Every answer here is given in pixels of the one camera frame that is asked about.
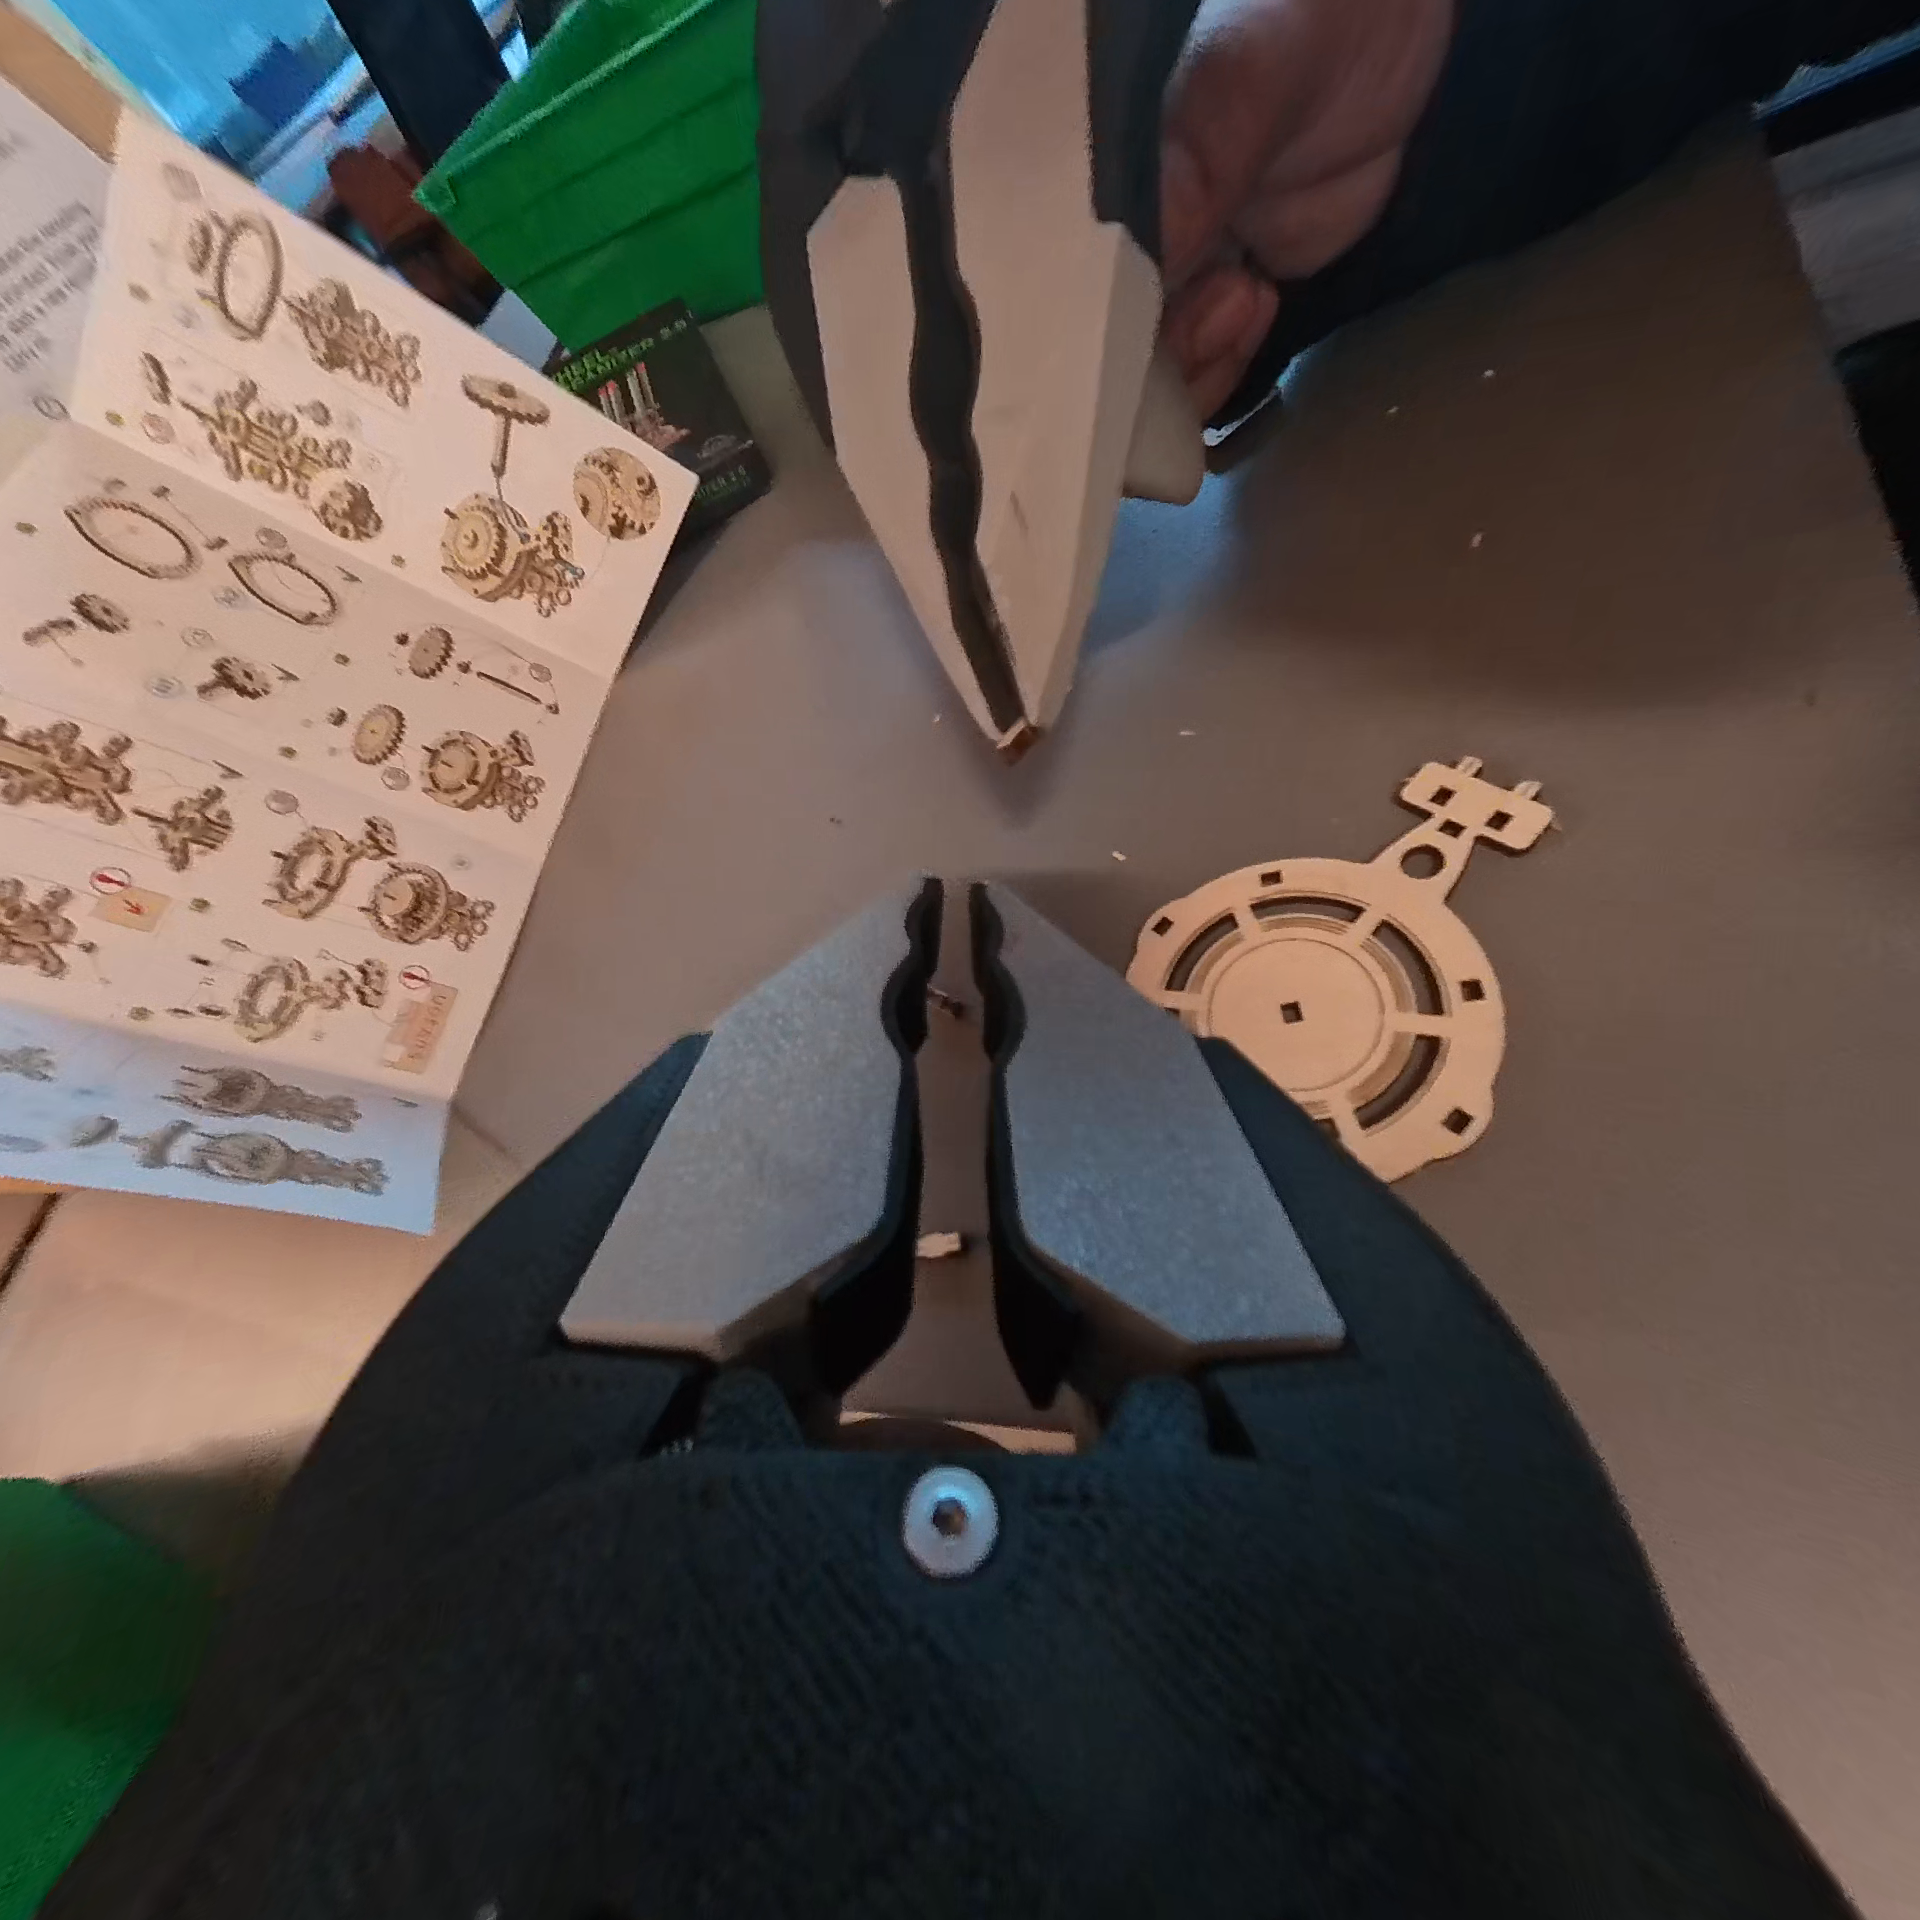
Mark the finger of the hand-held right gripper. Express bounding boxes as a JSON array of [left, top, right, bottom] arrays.
[[803, 175, 1006, 739], [908, 0, 1166, 739]]

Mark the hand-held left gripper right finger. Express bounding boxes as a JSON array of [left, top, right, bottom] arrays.
[[971, 879, 1349, 1417]]

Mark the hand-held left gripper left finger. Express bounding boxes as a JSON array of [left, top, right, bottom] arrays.
[[557, 879, 952, 1417]]

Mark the round wooden disc part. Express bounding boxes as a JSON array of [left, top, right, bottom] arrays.
[[1123, 762, 1555, 1191]]

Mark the person's right forearm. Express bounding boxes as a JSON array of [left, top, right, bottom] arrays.
[[1349, 0, 1816, 353]]

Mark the dark model kit box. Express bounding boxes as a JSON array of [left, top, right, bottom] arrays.
[[531, 297, 778, 531]]

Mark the person's right hand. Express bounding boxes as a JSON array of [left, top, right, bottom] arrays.
[[1157, 0, 1453, 426]]

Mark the green corrugated box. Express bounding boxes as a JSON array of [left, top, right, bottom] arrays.
[[416, 0, 765, 353], [0, 1475, 219, 1920]]

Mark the folded instruction sheet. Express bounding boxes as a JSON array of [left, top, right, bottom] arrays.
[[0, 79, 698, 1233]]

